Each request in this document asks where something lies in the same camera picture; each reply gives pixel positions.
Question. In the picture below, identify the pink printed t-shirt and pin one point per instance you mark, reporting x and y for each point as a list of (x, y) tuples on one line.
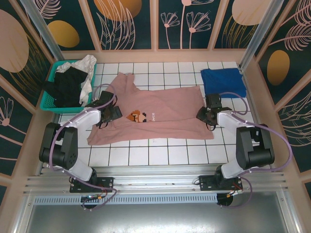
[(170, 102)]

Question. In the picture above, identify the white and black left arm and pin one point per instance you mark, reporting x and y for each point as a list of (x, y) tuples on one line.
[(87, 117)]

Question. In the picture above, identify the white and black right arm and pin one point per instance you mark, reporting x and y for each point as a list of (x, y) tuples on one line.
[(228, 119)]

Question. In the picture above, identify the folded blue t-shirt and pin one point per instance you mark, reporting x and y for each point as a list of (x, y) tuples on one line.
[(223, 82)]

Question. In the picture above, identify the black garment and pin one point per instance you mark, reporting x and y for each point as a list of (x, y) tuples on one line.
[(65, 87)]

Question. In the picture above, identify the white garment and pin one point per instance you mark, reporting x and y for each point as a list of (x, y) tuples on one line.
[(85, 63)]

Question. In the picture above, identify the teal plastic basket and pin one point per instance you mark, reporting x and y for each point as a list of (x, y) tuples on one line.
[(47, 103)]

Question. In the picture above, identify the yellow power connector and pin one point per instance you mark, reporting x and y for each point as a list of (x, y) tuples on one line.
[(99, 198), (229, 194)]

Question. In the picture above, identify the small circuit board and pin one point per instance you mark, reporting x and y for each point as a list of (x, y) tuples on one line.
[(88, 197)]

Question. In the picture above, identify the grey metal sheet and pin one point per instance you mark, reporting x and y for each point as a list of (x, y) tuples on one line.
[(155, 218)]

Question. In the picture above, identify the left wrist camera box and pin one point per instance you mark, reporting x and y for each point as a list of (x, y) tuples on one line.
[(107, 98)]

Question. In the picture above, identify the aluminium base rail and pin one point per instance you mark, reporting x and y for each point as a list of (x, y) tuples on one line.
[(155, 174)]

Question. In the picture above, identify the wall panel with orange circle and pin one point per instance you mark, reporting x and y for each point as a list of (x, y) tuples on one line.
[(141, 36)]

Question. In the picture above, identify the wall panel with pink disc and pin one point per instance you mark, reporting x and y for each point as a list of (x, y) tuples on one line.
[(226, 36), (31, 63)]

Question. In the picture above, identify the wall panel with pink flowers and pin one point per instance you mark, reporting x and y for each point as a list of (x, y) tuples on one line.
[(175, 38)]

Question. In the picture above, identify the wall panel with leaf outlines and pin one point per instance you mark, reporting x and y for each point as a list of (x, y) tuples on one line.
[(298, 126)]

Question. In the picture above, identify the aluminium frame post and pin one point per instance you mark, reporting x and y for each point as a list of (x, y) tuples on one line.
[(256, 36), (46, 26)]

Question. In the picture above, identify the wall panel with orange oval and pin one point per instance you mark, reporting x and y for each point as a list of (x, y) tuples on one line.
[(80, 24)]

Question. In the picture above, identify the wall panel with flower outline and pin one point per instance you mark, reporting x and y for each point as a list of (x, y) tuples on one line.
[(14, 136)]

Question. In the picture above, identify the wall panel leaf and oval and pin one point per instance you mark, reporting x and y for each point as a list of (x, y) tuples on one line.
[(298, 60)]

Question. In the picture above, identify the narrow teal wall panel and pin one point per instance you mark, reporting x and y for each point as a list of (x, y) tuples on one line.
[(29, 14)]

